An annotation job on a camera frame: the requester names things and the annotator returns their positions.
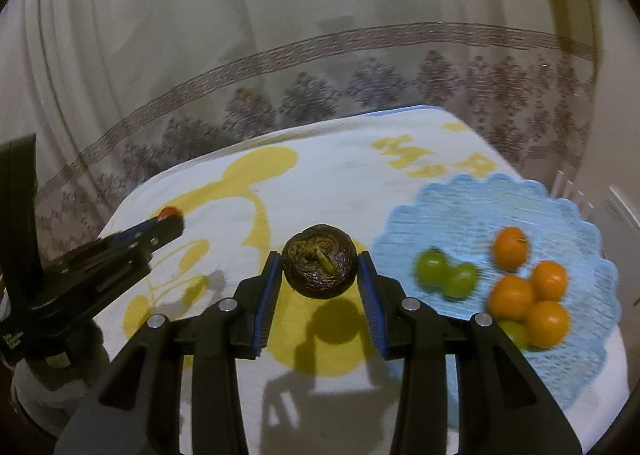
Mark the large green tomato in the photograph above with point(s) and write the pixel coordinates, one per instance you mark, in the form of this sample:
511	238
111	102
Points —
461	280

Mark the red tomato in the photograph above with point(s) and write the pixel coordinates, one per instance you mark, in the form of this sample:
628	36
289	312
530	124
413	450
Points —
170	212

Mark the dark brown wrinkled fruit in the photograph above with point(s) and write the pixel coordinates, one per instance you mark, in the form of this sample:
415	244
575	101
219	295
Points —
320	265

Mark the white slatted furniture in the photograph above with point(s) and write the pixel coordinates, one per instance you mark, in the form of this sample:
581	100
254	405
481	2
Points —
575	195

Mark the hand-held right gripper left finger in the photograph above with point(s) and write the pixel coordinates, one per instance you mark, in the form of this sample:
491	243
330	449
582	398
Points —
269	295

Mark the white and yellow towel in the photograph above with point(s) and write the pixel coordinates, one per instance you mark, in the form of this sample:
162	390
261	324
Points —
325	170

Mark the medium green tomato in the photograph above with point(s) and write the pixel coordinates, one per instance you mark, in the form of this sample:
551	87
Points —
432	266

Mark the blue scalloped plate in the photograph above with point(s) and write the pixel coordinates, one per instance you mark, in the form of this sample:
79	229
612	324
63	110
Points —
450	220

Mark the orange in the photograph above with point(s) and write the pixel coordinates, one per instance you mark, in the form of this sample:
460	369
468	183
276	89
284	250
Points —
511	297
547	324
510	248
549	280

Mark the small green tomato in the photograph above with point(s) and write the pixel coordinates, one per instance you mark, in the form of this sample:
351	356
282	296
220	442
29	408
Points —
515	332

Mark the beige patterned curtain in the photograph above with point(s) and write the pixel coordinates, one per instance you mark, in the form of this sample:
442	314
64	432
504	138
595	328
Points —
250	10

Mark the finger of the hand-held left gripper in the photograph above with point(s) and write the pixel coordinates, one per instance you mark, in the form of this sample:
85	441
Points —
100	280
135	232

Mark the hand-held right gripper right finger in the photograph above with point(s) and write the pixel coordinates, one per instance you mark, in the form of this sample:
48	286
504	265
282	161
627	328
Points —
369	300

